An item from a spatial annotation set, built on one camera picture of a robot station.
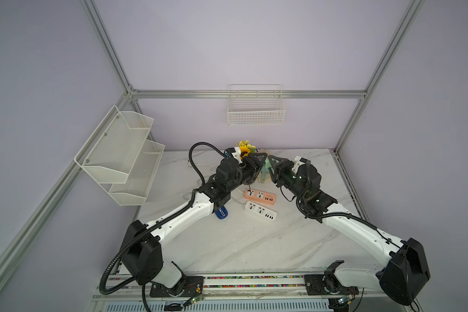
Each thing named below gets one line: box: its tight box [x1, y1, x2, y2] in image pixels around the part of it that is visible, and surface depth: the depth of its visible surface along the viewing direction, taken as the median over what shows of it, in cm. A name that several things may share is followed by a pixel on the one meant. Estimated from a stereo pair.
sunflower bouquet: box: [236, 139, 257, 160], surface depth 90 cm
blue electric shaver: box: [215, 206, 229, 220], surface depth 92 cm
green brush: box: [261, 157, 272, 172], surface depth 73 cm
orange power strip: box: [243, 188, 277, 206], surface depth 99 cm
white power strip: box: [244, 200, 278, 221], surface depth 93 cm
